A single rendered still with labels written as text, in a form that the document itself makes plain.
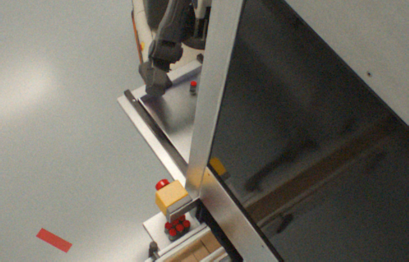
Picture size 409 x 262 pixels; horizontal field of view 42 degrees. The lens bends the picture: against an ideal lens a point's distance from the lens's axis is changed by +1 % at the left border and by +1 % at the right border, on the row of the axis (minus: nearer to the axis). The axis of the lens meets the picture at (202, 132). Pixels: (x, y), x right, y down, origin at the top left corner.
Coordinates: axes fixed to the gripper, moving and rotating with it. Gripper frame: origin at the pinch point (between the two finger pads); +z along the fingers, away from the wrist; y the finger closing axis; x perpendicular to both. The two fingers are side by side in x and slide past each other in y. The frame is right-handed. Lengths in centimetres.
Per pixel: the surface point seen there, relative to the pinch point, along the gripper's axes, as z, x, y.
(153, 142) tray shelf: 0.9, -8.6, 16.1
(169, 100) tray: 2.5, 3.3, 5.0
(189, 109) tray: 1.5, 7.2, 11.2
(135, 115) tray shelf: 2.7, -9.0, 5.0
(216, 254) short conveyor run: -14, -13, 55
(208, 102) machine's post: -58, -10, 31
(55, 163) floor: 96, -31, -23
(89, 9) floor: 109, 25, -103
